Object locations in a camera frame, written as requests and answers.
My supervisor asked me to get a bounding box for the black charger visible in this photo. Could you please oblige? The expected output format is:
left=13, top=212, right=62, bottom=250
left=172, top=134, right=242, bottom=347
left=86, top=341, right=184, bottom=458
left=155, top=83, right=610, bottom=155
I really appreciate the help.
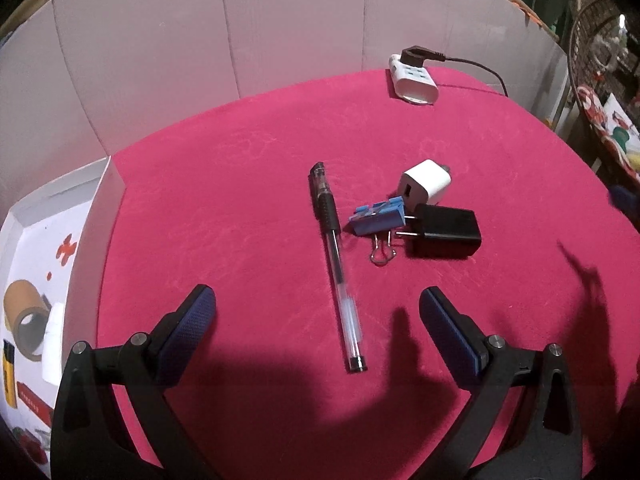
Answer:
left=395, top=203, right=482, bottom=259

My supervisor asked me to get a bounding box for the round wire rack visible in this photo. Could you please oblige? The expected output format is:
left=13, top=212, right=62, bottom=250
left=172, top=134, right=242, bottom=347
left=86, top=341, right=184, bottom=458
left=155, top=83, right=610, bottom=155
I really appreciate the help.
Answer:
left=567, top=0, right=640, bottom=186

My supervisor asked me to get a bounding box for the pink tablecloth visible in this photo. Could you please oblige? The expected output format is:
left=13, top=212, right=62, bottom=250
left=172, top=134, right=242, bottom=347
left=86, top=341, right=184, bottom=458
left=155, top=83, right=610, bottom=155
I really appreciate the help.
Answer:
left=95, top=69, right=640, bottom=480

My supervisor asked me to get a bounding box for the long red box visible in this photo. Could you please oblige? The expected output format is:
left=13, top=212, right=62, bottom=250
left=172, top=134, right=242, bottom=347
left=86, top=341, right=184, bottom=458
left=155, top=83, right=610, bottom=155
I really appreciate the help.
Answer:
left=16, top=380, right=55, bottom=423

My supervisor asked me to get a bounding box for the clear gel pen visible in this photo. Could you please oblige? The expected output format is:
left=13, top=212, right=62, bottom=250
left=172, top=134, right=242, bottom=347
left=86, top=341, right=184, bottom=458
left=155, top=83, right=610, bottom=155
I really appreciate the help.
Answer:
left=308, top=161, right=369, bottom=374

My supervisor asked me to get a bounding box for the blue binder clip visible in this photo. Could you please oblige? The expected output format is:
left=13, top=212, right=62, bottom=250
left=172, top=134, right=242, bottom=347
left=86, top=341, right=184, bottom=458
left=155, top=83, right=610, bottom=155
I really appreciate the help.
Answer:
left=348, top=197, right=406, bottom=266

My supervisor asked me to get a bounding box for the white charger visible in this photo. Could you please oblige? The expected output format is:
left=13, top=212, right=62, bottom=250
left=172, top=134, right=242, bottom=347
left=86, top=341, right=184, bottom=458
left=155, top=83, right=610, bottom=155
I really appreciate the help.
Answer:
left=399, top=159, right=452, bottom=208

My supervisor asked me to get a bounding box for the red and white printed cloth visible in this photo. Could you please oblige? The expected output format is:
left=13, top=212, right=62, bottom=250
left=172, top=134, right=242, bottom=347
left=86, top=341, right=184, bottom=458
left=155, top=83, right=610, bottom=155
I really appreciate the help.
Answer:
left=575, top=85, right=640, bottom=181

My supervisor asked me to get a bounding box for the white power strip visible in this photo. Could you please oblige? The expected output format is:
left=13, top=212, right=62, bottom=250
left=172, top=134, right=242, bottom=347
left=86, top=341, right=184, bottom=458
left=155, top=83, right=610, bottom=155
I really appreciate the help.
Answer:
left=387, top=54, right=440, bottom=106

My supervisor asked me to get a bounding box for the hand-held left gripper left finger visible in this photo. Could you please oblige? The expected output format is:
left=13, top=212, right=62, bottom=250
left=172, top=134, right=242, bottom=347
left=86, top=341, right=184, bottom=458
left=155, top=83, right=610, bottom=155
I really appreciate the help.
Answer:
left=50, top=284, right=218, bottom=480

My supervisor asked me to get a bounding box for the black plug with cable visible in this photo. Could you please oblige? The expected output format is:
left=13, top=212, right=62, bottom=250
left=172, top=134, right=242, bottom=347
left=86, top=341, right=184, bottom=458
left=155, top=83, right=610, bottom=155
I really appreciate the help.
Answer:
left=401, top=46, right=510, bottom=98

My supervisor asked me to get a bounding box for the white cardboard box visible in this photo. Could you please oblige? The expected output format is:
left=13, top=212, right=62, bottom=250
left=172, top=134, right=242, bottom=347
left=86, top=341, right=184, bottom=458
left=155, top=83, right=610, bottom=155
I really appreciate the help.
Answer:
left=0, top=156, right=126, bottom=478

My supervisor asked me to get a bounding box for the yellow and black tool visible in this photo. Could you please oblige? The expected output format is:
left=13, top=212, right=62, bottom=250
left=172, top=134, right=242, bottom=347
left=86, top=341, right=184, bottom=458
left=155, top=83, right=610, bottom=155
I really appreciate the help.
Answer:
left=1, top=338, right=18, bottom=408

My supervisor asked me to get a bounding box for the brown tape roll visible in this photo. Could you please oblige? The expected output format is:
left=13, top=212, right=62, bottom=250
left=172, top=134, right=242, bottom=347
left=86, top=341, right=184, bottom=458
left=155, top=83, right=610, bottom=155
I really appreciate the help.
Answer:
left=2, top=280, right=53, bottom=362

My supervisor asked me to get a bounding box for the orange cloth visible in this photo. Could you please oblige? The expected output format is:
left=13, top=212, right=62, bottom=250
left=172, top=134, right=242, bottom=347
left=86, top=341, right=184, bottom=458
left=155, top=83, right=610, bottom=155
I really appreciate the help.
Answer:
left=515, top=2, right=543, bottom=28

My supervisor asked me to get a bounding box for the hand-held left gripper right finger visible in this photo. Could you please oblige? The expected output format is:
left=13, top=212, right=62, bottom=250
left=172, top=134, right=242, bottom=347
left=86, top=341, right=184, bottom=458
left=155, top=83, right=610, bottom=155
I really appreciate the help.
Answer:
left=419, top=286, right=583, bottom=480

